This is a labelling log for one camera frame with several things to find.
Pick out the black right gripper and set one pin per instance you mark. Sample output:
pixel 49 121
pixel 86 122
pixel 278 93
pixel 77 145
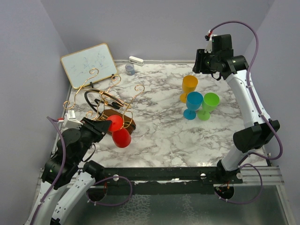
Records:
pixel 199 66

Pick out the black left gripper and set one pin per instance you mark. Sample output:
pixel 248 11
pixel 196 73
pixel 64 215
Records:
pixel 95 126

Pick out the yellow plastic wine glass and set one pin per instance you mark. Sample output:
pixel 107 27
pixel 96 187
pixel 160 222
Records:
pixel 189 84

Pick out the red plastic wine glass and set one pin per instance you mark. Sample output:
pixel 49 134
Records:
pixel 120 135

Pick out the blue plastic wine glass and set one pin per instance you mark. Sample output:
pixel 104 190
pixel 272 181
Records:
pixel 193 102

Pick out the green plastic wine glass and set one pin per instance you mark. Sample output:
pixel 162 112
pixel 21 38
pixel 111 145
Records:
pixel 210 102

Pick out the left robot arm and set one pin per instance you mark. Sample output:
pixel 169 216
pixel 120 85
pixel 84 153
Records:
pixel 55 201

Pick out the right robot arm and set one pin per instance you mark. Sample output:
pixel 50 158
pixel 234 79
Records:
pixel 259 129

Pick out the small whiteboard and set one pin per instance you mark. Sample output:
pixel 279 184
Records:
pixel 89 65

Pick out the small blue-lidded jar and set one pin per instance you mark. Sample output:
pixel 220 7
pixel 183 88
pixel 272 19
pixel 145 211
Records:
pixel 130 69

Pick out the white eraser block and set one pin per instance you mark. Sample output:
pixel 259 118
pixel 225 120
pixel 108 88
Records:
pixel 136 61

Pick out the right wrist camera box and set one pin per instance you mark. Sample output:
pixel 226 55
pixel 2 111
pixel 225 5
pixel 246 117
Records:
pixel 208 38

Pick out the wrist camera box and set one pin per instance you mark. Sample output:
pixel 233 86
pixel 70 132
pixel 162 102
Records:
pixel 208 38
pixel 69 120

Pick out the gold wire glass rack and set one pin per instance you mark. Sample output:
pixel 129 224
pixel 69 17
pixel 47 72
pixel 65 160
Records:
pixel 104 104

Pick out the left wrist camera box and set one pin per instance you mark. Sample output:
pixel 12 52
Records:
pixel 69 120

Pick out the black front mounting rail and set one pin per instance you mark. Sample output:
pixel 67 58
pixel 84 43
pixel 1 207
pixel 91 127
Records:
pixel 206 175

